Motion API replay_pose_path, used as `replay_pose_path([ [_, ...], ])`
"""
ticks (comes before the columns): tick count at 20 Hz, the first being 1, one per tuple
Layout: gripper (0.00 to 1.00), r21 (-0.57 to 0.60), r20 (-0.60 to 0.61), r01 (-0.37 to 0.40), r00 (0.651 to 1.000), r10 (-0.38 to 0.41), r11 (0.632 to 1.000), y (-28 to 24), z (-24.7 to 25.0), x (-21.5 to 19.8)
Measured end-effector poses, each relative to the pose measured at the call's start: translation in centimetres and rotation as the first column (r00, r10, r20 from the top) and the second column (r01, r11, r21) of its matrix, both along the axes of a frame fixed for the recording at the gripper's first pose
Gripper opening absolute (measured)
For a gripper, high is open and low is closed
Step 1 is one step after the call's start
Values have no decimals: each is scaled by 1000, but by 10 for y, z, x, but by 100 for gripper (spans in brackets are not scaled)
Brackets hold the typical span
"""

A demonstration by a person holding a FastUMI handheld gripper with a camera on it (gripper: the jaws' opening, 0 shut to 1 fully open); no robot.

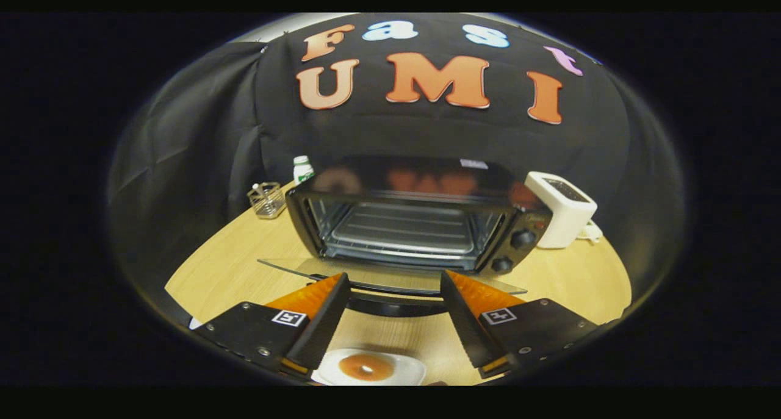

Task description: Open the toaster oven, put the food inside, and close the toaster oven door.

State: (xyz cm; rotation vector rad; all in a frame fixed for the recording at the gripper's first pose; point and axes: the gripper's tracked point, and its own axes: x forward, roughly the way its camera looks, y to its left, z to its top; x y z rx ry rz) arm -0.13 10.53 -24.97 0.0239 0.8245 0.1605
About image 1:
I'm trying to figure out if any white toaster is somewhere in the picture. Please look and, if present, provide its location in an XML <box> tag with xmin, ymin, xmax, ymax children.
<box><xmin>525</xmin><ymin>171</ymin><xmax>599</xmax><ymax>249</ymax></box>

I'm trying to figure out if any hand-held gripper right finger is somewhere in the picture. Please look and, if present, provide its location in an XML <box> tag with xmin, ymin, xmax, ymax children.
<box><xmin>441</xmin><ymin>270</ymin><xmax>611</xmax><ymax>380</ymax></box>

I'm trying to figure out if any black toaster oven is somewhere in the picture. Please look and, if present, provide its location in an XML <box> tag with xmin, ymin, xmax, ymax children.
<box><xmin>257</xmin><ymin>156</ymin><xmax>553</xmax><ymax>317</ymax></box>

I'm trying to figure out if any black backdrop cloth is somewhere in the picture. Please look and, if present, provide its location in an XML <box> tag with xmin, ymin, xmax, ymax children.
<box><xmin>107</xmin><ymin>13</ymin><xmax>687</xmax><ymax>298</ymax></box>

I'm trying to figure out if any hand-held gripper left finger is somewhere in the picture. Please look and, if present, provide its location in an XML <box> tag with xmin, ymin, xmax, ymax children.
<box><xmin>192</xmin><ymin>273</ymin><xmax>353</xmax><ymax>380</ymax></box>

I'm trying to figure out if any white bottle green label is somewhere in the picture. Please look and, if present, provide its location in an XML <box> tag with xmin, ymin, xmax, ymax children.
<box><xmin>293</xmin><ymin>156</ymin><xmax>315</xmax><ymax>186</ymax></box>

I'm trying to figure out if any round brown bread bun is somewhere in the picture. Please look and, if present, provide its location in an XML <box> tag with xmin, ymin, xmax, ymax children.
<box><xmin>339</xmin><ymin>353</ymin><xmax>395</xmax><ymax>382</ymax></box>

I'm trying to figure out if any white plate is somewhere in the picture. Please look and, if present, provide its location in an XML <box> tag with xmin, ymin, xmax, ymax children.
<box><xmin>311</xmin><ymin>348</ymin><xmax>426</xmax><ymax>386</ymax></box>

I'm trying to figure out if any small wire basket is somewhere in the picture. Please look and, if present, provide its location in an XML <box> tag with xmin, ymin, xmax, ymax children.
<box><xmin>247</xmin><ymin>182</ymin><xmax>287</xmax><ymax>220</ymax></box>

